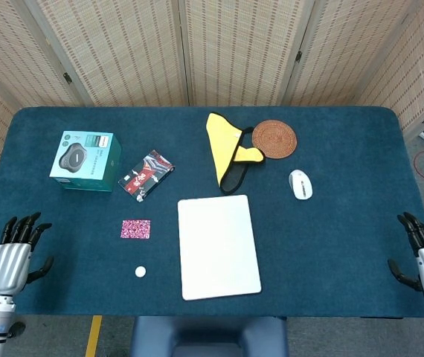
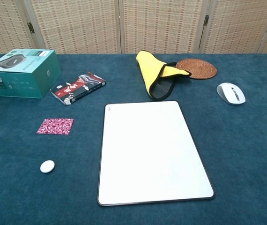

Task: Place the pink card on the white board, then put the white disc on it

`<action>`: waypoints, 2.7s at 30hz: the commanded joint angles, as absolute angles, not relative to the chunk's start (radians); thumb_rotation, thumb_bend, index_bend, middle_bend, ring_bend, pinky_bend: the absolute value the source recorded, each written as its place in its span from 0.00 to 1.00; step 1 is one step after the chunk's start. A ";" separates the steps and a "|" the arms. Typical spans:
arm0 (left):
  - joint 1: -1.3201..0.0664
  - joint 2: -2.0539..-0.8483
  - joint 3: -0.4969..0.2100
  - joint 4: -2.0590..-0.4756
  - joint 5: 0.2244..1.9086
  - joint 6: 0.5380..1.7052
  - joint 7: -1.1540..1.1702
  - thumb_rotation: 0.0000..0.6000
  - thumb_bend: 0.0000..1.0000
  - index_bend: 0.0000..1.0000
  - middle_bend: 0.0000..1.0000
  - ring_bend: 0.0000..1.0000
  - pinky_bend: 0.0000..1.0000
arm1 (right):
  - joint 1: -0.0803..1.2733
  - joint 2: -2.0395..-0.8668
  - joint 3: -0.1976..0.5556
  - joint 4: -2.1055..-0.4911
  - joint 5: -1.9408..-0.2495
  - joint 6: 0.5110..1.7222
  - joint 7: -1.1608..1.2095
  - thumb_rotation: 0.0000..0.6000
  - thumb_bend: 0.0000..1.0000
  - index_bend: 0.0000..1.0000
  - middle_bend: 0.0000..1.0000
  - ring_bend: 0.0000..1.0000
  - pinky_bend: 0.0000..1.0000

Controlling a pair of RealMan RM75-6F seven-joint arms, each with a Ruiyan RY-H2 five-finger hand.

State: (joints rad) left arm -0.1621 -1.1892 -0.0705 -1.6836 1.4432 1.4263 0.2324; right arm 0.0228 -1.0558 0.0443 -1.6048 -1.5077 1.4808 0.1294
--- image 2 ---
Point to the yellow cloth black trim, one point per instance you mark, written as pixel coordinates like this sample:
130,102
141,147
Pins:
150,68

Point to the dark metal screen hinge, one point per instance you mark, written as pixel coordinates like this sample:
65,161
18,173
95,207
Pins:
206,20
31,27

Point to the white rectangular board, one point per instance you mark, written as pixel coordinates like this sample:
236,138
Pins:
152,152

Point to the white grey computer mouse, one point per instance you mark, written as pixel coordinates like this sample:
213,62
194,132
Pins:
229,93

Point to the teal speaker carton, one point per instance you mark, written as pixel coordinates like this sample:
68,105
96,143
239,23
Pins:
18,70

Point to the pink patterned card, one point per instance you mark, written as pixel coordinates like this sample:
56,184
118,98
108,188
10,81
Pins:
55,126

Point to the red black patterned packet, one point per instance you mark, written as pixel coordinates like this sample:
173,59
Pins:
77,87

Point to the brown woven rattan coaster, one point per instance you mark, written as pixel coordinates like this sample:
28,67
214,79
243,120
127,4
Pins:
201,68

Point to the blue velvet tablecloth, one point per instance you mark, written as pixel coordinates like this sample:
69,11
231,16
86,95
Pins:
241,152

